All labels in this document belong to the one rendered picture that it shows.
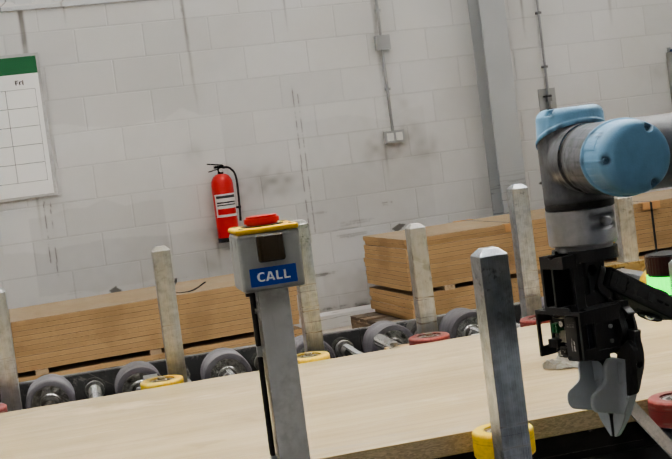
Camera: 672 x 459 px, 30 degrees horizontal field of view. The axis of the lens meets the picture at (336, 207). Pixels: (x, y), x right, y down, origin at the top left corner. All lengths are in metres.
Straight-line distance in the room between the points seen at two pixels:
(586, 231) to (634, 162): 0.14
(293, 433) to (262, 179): 7.28
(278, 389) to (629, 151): 0.47
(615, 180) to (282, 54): 7.57
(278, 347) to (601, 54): 8.42
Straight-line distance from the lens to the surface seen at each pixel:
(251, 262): 1.37
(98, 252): 8.47
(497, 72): 9.10
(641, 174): 1.25
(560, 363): 2.03
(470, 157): 9.19
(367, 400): 1.96
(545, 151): 1.36
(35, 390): 2.90
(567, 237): 1.36
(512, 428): 1.49
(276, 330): 1.40
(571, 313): 1.35
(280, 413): 1.42
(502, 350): 1.47
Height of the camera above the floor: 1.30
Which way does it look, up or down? 3 degrees down
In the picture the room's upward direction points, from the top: 7 degrees counter-clockwise
